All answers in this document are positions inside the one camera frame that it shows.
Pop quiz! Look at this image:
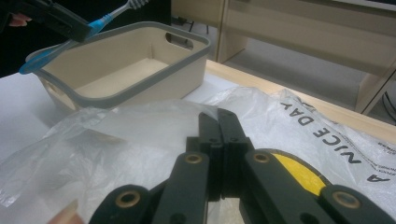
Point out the clear plastic bag yellow smiley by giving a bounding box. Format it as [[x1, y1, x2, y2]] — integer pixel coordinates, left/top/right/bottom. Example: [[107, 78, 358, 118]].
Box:
[[0, 87, 396, 224]]

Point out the black cable under desk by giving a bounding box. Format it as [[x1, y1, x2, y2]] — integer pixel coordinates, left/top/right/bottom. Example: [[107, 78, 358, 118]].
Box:
[[382, 90, 396, 123]]

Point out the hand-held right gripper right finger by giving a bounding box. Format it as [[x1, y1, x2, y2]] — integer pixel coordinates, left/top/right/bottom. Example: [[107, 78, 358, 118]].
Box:
[[217, 107, 255, 199]]

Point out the beige basket with grey rim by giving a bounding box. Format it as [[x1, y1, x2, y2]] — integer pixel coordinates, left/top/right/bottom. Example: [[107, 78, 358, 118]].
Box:
[[26, 21, 212, 113]]

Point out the blue and white toothbrush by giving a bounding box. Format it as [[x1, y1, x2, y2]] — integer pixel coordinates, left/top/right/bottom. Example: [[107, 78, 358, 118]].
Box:
[[18, 0, 150, 75]]

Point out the wooden shelf unit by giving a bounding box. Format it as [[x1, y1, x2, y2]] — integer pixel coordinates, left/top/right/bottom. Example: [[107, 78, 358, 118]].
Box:
[[171, 0, 396, 115]]

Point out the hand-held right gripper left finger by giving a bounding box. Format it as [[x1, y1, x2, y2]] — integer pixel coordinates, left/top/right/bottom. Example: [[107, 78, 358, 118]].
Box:
[[186, 111, 224, 202]]

